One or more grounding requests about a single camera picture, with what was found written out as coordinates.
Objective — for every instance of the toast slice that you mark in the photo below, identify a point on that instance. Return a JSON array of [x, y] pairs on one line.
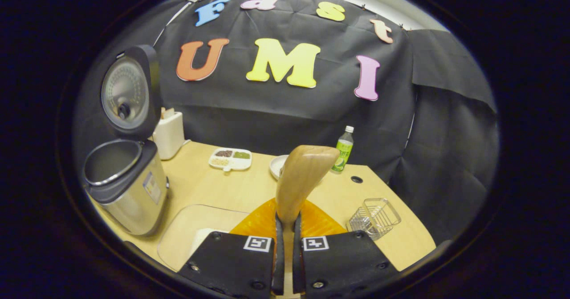
[[168, 113]]

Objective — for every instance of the black backdrop cloth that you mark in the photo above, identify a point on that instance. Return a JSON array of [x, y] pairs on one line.
[[289, 112]]

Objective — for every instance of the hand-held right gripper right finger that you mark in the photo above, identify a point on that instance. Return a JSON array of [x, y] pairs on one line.
[[297, 254]]

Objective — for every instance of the silver black rice cooker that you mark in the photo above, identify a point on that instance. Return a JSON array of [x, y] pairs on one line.
[[133, 196]]

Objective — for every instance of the white divided bean dish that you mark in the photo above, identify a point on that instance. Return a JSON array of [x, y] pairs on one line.
[[229, 159]]

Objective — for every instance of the black table grommet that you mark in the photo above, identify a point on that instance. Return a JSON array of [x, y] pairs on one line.
[[356, 179]]

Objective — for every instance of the clear glass rice container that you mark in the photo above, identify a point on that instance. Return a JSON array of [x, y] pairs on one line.
[[187, 228]]

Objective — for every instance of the wooden spoon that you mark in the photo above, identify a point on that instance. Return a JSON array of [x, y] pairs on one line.
[[298, 179]]

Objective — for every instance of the green drink bottle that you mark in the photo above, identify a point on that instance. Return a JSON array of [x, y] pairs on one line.
[[343, 152]]

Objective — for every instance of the white round plate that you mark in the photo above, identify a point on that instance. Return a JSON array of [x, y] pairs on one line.
[[277, 166]]

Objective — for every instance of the white toaster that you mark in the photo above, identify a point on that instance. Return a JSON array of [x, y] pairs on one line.
[[169, 136]]

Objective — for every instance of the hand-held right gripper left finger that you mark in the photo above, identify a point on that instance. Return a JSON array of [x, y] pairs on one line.
[[279, 254]]

